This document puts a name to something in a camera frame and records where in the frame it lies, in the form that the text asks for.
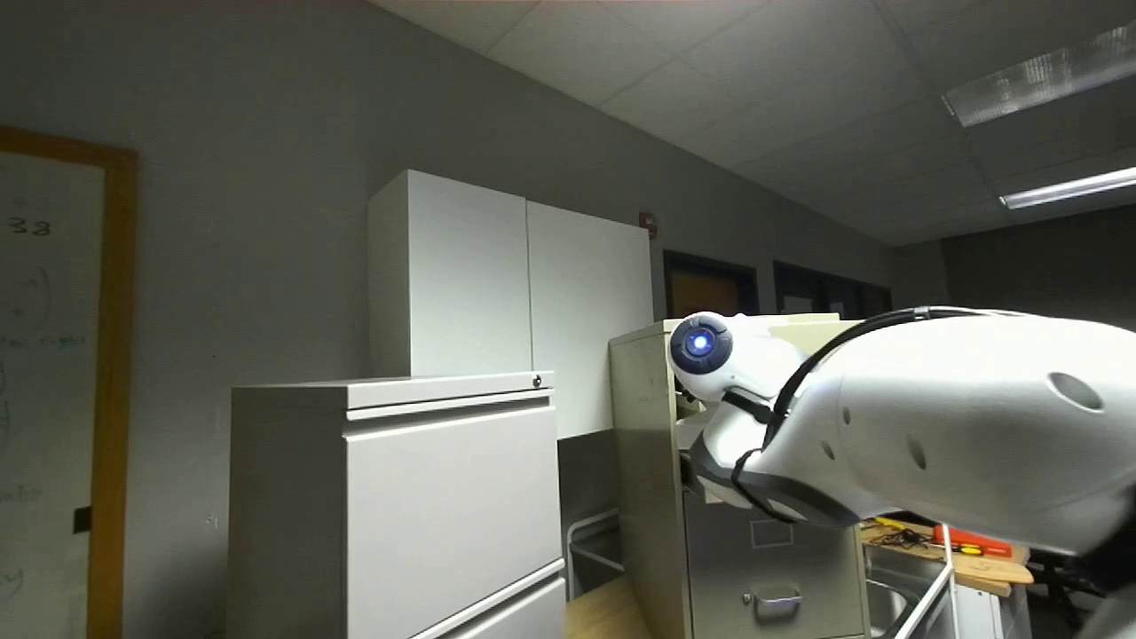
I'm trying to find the tall white two-door cabinet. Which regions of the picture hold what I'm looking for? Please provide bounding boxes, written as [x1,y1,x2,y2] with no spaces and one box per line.
[365,168,657,444]

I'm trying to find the beige metal filing cabinet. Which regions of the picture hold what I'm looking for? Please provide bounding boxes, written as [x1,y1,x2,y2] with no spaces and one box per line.
[606,308,876,639]

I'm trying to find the grey lateral file cabinet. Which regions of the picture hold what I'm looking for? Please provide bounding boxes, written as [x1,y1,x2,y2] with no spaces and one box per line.
[222,370,571,639]

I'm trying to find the beige drawer with label holder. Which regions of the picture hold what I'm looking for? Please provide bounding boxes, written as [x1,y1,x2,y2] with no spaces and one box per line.
[686,499,876,639]

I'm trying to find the dark wooden door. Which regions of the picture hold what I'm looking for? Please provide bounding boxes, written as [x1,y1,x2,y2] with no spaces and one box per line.
[660,249,761,323]

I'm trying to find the white metal rack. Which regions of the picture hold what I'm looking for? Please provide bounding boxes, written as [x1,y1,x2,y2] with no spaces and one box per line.
[559,502,624,597]

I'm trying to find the dark framed window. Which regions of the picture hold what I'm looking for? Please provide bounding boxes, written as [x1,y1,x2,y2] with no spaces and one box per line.
[771,258,893,320]

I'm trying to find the stainless steel sink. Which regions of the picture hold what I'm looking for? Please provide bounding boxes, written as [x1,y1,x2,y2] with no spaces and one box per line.
[866,565,952,639]

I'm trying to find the white metal pole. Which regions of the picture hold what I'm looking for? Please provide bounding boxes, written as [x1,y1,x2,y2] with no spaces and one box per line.
[888,526,966,639]

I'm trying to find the wooden board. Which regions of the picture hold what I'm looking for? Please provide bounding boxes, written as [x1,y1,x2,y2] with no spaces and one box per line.
[859,514,1035,598]

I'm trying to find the narrow fluorescent ceiling light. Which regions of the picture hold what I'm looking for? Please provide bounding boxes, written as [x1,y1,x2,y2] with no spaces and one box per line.
[992,160,1136,216]

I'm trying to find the wood-framed whiteboard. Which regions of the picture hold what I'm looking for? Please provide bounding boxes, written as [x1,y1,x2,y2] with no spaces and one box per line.
[0,119,143,639]

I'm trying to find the large fluorescent ceiling light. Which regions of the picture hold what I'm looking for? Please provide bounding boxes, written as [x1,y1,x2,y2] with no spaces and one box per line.
[938,17,1136,132]

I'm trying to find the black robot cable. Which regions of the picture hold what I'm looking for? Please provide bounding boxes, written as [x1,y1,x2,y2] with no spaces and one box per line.
[726,302,990,526]

